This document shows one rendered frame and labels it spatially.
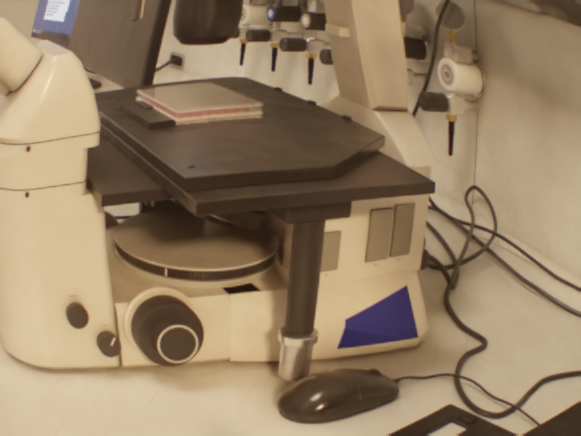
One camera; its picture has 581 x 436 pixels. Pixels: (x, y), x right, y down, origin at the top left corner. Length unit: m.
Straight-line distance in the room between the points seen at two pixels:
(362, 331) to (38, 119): 0.38
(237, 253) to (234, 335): 0.08
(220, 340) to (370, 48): 0.31
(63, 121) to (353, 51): 0.34
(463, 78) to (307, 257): 0.58
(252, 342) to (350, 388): 0.13
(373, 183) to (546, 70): 0.53
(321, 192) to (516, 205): 0.62
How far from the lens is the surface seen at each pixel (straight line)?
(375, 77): 0.89
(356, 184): 0.70
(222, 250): 0.85
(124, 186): 0.70
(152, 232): 0.88
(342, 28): 0.88
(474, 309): 0.99
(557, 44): 1.14
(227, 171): 0.67
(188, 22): 0.80
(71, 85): 0.69
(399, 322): 0.86
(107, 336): 0.76
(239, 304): 0.80
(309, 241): 0.73
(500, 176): 1.28
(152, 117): 0.81
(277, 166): 0.69
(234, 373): 0.81
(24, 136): 0.69
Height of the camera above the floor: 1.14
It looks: 19 degrees down
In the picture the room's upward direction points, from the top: 4 degrees clockwise
